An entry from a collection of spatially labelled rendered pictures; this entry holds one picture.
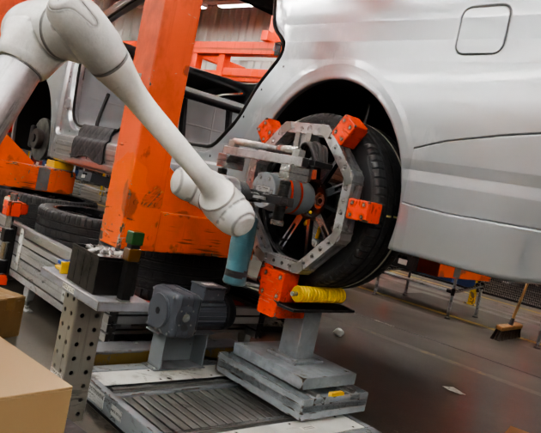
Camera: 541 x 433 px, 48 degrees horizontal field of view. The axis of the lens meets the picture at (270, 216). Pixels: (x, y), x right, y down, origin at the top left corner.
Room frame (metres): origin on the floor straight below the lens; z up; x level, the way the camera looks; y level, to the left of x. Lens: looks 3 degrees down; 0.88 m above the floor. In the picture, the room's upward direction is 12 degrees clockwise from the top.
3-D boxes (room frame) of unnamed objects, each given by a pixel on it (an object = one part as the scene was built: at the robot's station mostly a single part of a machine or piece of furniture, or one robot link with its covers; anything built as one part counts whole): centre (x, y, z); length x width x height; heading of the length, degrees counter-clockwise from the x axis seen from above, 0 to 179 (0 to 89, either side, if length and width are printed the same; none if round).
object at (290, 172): (2.02, -0.05, 0.93); 0.09 x 0.05 x 0.05; 133
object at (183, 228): (2.63, 0.29, 0.69); 0.52 x 0.17 x 0.35; 133
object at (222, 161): (2.27, 0.18, 0.93); 0.09 x 0.05 x 0.05; 133
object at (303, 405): (2.40, -0.21, 0.13); 0.50 x 0.36 x 0.10; 43
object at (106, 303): (1.94, 0.51, 0.44); 0.43 x 0.17 x 0.03; 43
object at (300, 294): (2.26, -0.24, 0.51); 0.29 x 0.06 x 0.06; 133
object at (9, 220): (3.25, 1.35, 0.30); 0.09 x 0.05 x 0.50; 43
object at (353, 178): (2.28, -0.08, 0.85); 0.54 x 0.07 x 0.54; 43
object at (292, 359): (2.40, -0.21, 0.32); 0.40 x 0.30 x 0.28; 43
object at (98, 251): (1.90, 0.48, 0.51); 0.20 x 0.14 x 0.13; 41
